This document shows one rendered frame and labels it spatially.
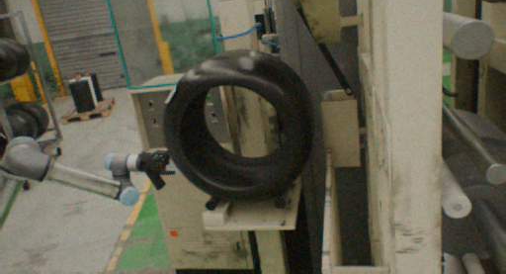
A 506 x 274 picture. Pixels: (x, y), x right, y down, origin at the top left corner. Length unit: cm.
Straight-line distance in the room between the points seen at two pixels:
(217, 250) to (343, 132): 122
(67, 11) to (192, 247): 915
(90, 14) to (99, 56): 103
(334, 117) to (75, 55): 988
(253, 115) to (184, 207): 89
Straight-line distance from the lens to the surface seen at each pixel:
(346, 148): 174
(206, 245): 257
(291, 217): 163
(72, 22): 1111
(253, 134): 183
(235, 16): 174
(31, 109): 579
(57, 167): 161
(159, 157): 166
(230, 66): 138
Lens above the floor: 164
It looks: 19 degrees down
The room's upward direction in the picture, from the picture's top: 9 degrees counter-clockwise
